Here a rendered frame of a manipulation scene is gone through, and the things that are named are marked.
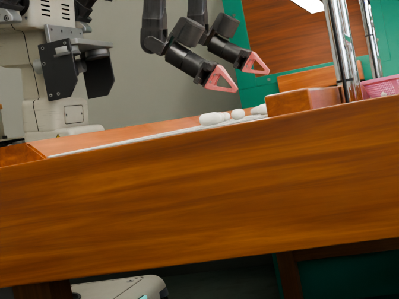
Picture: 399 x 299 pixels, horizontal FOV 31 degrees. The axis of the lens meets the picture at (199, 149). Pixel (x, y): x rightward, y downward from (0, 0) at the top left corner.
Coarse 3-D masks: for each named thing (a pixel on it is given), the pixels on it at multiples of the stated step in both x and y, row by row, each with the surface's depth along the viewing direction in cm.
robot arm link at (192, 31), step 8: (176, 24) 186; (184, 24) 186; (192, 24) 184; (200, 24) 188; (176, 32) 187; (184, 32) 185; (192, 32) 185; (200, 32) 186; (144, 40) 186; (152, 40) 186; (160, 40) 186; (168, 40) 187; (184, 40) 186; (192, 40) 186; (152, 48) 186; (160, 48) 186; (168, 48) 191
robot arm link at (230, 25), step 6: (216, 18) 224; (222, 18) 223; (228, 18) 222; (234, 18) 224; (216, 24) 224; (222, 24) 223; (228, 24) 222; (234, 24) 222; (210, 30) 224; (216, 30) 224; (222, 30) 223; (228, 30) 223; (234, 30) 224; (204, 36) 223; (210, 36) 227; (228, 36) 223; (198, 42) 224; (204, 42) 224
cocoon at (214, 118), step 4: (200, 116) 126; (204, 116) 125; (208, 116) 125; (212, 116) 125; (216, 116) 125; (200, 120) 125; (204, 120) 125; (208, 120) 125; (212, 120) 125; (216, 120) 125; (204, 124) 125; (208, 124) 125; (212, 124) 125
